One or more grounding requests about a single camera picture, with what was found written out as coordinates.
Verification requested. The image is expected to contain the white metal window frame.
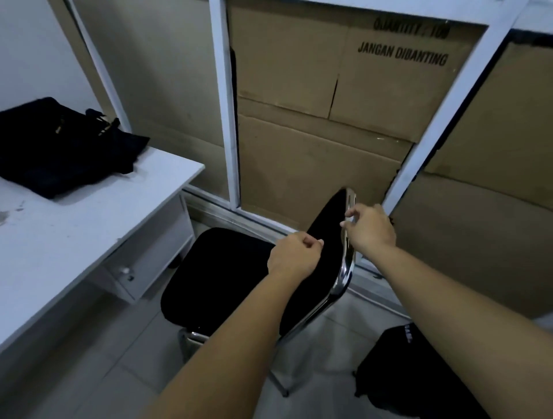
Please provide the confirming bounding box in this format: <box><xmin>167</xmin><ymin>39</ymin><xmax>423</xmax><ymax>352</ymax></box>
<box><xmin>62</xmin><ymin>0</ymin><xmax>553</xmax><ymax>320</ymax></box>

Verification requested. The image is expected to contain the black padded chair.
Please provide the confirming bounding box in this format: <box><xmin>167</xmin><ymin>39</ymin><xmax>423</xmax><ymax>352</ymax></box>
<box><xmin>160</xmin><ymin>186</ymin><xmax>358</xmax><ymax>398</ymax></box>

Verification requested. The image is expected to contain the stained white table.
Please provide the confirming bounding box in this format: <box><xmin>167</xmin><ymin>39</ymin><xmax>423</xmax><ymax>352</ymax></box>
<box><xmin>0</xmin><ymin>146</ymin><xmax>206</xmax><ymax>359</ymax></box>

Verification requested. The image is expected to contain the black backpack with orange zippers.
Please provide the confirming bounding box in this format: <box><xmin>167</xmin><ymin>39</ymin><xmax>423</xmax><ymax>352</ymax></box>
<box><xmin>0</xmin><ymin>97</ymin><xmax>151</xmax><ymax>199</ymax></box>

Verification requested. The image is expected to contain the narrow brown cardboard strip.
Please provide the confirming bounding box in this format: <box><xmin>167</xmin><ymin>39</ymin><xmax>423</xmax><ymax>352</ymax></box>
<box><xmin>47</xmin><ymin>0</ymin><xmax>114</xmax><ymax>115</ymax></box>

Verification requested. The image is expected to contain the person's right hand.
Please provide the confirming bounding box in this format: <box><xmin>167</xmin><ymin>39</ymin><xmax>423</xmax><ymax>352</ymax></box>
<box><xmin>340</xmin><ymin>203</ymin><xmax>397</xmax><ymax>260</ymax></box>

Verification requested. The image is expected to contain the person's left forearm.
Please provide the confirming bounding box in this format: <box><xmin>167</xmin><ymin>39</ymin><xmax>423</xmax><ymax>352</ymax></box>
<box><xmin>142</xmin><ymin>272</ymin><xmax>303</xmax><ymax>419</ymax></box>

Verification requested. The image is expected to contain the plain brown cardboard sheet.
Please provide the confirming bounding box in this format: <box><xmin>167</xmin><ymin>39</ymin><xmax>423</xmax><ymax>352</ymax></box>
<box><xmin>388</xmin><ymin>41</ymin><xmax>553</xmax><ymax>320</ymax></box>
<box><xmin>73</xmin><ymin>0</ymin><xmax>230</xmax><ymax>199</ymax></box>

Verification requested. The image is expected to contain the black bag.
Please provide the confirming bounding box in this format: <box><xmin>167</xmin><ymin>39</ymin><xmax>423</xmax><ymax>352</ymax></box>
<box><xmin>353</xmin><ymin>322</ymin><xmax>491</xmax><ymax>419</ymax></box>

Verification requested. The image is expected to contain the printed brown cardboard sheet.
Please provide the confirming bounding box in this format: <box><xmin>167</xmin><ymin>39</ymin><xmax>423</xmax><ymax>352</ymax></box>
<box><xmin>226</xmin><ymin>4</ymin><xmax>489</xmax><ymax>232</ymax></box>

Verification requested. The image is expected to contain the person's right forearm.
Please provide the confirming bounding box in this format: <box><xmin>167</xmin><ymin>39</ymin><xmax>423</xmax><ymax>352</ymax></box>
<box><xmin>361</xmin><ymin>243</ymin><xmax>553</xmax><ymax>419</ymax></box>

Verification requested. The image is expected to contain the white table drawer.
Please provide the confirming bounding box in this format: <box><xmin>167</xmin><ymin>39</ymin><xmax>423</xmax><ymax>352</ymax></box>
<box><xmin>86</xmin><ymin>192</ymin><xmax>196</xmax><ymax>305</ymax></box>

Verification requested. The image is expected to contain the person's left hand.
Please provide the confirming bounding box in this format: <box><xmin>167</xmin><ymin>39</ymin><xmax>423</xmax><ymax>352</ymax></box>
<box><xmin>266</xmin><ymin>231</ymin><xmax>325</xmax><ymax>284</ymax></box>

